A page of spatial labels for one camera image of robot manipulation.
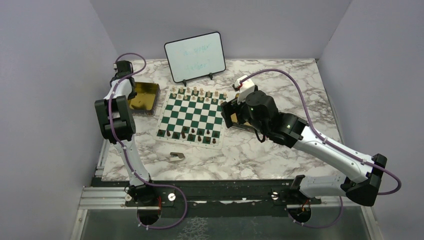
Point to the small whiteboard on stand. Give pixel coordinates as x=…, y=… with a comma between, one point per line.
x=195, y=57

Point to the right gold tin box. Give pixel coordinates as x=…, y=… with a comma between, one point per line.
x=235, y=109

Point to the green white chess board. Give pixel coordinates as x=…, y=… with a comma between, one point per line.
x=198, y=116

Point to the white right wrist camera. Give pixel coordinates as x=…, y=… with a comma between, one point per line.
x=243, y=88

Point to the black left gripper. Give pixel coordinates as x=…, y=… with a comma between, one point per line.
x=131, y=94

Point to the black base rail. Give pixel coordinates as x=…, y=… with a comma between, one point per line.
x=217, y=198

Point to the left gold tin box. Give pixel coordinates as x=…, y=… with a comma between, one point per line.
x=146, y=100

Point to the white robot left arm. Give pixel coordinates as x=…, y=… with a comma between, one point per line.
x=117, y=125

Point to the beige plastic clip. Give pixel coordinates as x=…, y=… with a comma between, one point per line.
x=176, y=156

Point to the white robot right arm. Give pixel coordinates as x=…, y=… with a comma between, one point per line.
x=360, y=174

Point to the light chess pieces row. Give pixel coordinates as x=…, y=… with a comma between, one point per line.
x=179, y=95

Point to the gold tin box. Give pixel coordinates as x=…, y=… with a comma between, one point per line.
x=146, y=100
x=235, y=109

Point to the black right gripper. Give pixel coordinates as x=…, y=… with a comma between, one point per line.
x=229, y=108

